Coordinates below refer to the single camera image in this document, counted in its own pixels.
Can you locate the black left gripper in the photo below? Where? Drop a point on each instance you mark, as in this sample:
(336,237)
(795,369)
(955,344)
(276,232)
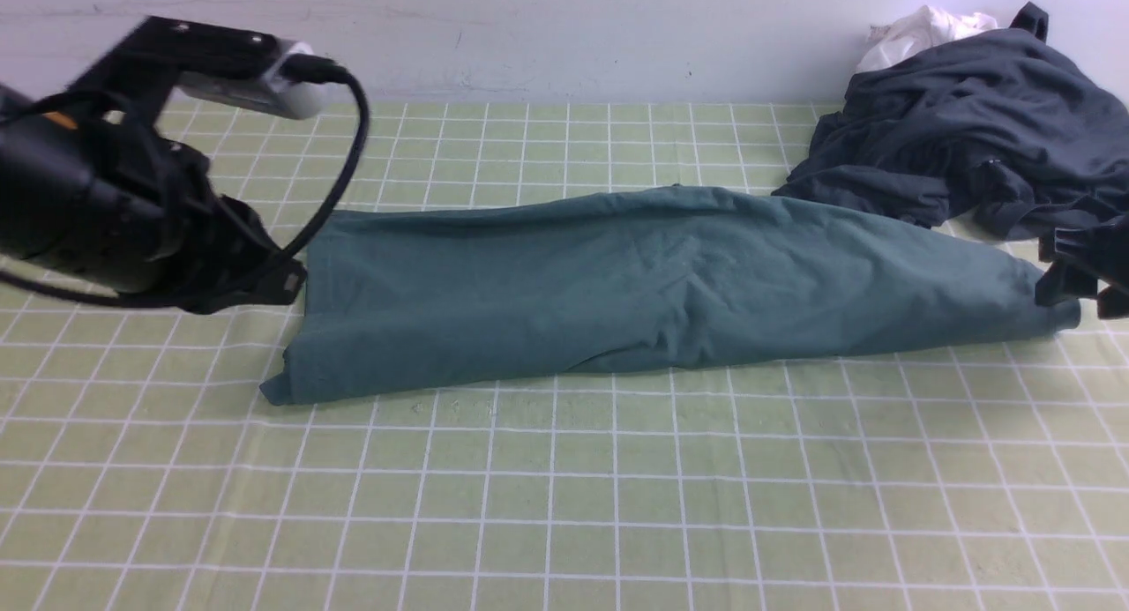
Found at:
(172,240)

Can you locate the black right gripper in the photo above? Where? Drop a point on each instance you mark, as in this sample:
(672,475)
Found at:
(1089,263)

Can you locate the green long-sleeve top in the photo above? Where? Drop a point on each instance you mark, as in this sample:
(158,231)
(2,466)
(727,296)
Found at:
(614,283)

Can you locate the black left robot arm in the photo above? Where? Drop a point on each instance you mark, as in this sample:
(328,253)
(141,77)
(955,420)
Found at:
(93,190)

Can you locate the dark grey crumpled garment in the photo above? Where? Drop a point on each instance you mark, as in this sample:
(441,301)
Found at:
(999,124)

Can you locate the white crumpled garment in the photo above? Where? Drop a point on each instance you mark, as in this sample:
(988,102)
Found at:
(924,28)

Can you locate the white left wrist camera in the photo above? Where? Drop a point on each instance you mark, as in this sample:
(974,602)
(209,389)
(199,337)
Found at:
(269,94)

